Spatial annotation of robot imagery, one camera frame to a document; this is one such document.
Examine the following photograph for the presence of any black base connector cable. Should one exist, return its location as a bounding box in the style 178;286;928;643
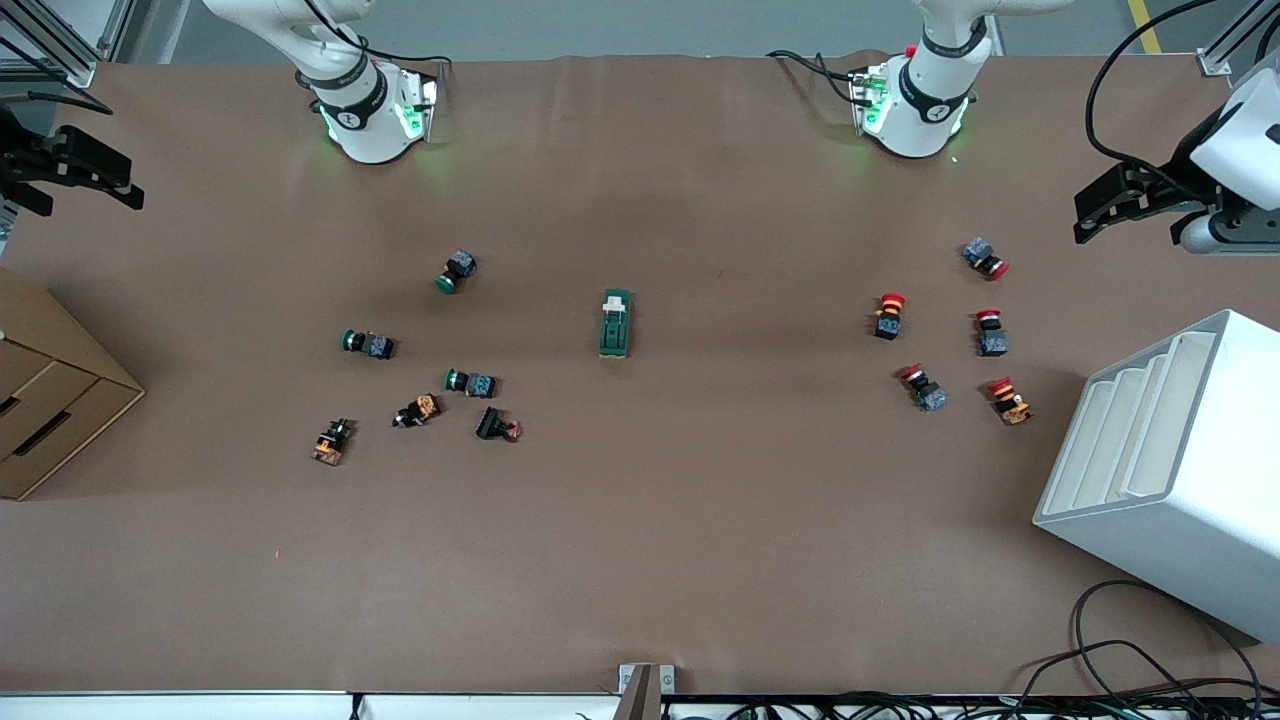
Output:
767;49;871;106

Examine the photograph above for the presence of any red button orange block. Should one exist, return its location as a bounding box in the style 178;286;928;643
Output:
986;376;1034;427

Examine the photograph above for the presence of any white table edge rail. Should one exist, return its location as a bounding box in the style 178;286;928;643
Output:
0;691;621;720

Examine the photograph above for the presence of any black looping cable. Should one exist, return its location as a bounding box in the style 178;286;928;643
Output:
1070;580;1265;701

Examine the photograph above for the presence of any brown cardboard box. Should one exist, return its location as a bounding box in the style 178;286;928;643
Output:
0;265;147;501

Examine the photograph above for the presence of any black cable bundle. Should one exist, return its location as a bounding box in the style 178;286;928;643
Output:
665;690;1280;720

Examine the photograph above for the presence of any green load switch white handle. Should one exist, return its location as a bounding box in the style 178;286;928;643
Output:
598;288;635;360

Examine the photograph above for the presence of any grey metal table bracket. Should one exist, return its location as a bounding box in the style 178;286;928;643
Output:
618;663;676;720

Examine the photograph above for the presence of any aluminium frame profile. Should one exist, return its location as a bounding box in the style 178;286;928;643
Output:
1197;0;1280;79
0;0;136;89

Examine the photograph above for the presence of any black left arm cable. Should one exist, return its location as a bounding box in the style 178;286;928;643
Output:
1086;0;1226;191

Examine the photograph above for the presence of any white slotted storage rack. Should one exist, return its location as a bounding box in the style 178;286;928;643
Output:
1033;309;1280;644

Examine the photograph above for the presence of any thin black cable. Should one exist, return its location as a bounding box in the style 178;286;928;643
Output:
1010;640;1201;701

